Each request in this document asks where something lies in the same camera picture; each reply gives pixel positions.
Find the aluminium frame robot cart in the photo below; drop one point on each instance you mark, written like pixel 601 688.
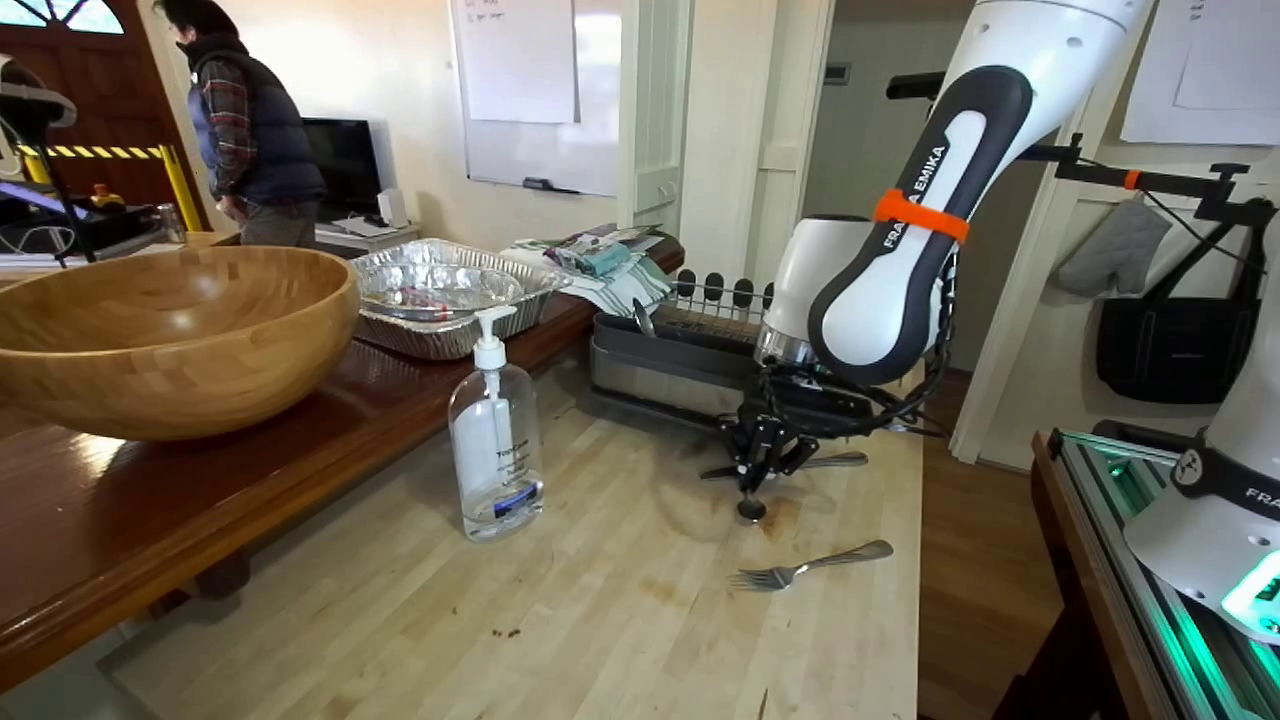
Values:
pixel 1107 585

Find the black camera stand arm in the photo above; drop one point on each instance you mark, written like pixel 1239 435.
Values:
pixel 1173 180

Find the person in dark vest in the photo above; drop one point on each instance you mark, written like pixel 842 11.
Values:
pixel 254 134

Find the white wall whiteboard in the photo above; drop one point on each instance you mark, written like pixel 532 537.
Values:
pixel 532 94

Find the black computer monitor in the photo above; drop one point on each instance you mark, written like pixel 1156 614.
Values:
pixel 350 167

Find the yellow black striped barrier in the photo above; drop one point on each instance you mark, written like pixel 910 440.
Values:
pixel 122 153

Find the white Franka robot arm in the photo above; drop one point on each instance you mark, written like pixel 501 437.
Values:
pixel 922 240

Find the black cutlery holder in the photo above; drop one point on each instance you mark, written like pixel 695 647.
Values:
pixel 667 348

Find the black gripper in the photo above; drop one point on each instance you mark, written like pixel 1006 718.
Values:
pixel 801 411

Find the white paper sheet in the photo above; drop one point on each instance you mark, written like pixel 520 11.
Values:
pixel 1207 72

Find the black hanging bag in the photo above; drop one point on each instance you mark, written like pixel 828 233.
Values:
pixel 1181 348

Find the clear hand sanitizer bottle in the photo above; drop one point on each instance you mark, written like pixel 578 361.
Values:
pixel 498 452

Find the silver fork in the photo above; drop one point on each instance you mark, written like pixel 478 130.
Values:
pixel 842 553

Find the black stereo camera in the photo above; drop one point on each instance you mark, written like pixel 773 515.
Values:
pixel 915 84

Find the striped grey dish towel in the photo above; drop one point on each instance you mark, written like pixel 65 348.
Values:
pixel 604 265

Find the large wooden bowl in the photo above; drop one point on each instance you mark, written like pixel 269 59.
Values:
pixel 172 341

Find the aluminium foil tray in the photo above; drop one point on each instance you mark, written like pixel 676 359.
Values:
pixel 443 292

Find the brown wooden table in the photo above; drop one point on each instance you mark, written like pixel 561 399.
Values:
pixel 82 535

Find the grey oven mitt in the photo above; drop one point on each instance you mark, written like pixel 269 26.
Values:
pixel 1108 250

